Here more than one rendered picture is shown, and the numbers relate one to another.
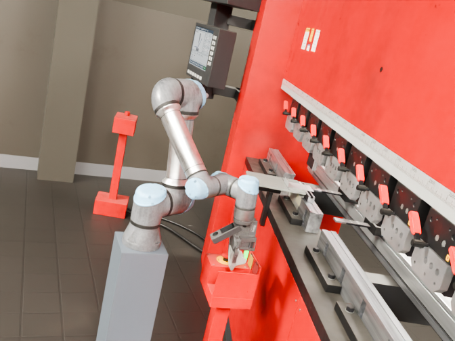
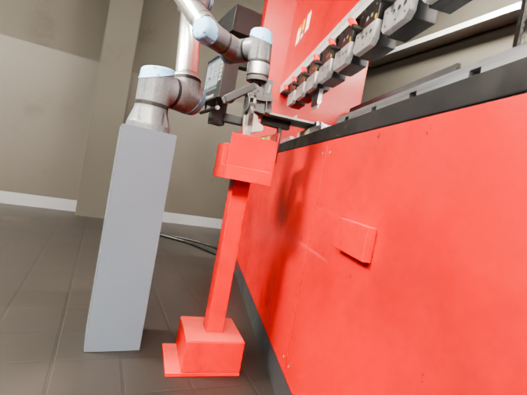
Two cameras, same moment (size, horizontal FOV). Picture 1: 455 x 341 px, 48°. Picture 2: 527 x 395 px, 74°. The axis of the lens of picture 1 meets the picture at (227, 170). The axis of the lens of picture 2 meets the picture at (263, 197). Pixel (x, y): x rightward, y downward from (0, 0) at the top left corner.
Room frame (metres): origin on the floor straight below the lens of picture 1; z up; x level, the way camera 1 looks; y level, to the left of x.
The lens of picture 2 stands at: (0.52, -0.16, 0.67)
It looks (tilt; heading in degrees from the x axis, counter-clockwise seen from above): 2 degrees down; 358
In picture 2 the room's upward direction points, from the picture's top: 11 degrees clockwise
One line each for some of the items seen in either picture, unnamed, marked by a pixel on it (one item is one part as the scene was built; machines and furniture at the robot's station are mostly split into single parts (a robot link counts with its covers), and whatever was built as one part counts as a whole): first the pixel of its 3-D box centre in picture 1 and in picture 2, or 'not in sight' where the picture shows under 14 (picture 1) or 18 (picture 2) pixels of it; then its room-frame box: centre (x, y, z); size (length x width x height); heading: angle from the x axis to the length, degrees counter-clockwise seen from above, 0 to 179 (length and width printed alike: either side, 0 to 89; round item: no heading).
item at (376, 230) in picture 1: (365, 222); not in sight; (1.96, -0.60, 1.01); 0.26 x 0.12 x 0.05; 99
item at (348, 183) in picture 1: (362, 174); (377, 29); (1.74, -0.47, 1.26); 0.15 x 0.09 x 0.17; 9
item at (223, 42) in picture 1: (209, 55); (219, 80); (3.40, 0.29, 1.42); 0.45 x 0.12 x 0.36; 26
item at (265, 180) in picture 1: (275, 182); (283, 120); (2.28, -0.23, 1.00); 0.26 x 0.18 x 0.01; 99
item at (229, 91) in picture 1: (231, 95); (238, 117); (3.55, 0.10, 1.17); 0.40 x 0.24 x 0.07; 9
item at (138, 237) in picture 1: (143, 231); (150, 117); (1.80, 0.26, 0.82); 0.15 x 0.15 x 0.10
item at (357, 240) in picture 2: not in sight; (353, 238); (1.27, -0.38, 0.58); 0.15 x 0.02 x 0.07; 9
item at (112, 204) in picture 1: (118, 163); not in sight; (3.78, 0.85, 0.41); 0.25 x 0.20 x 0.83; 99
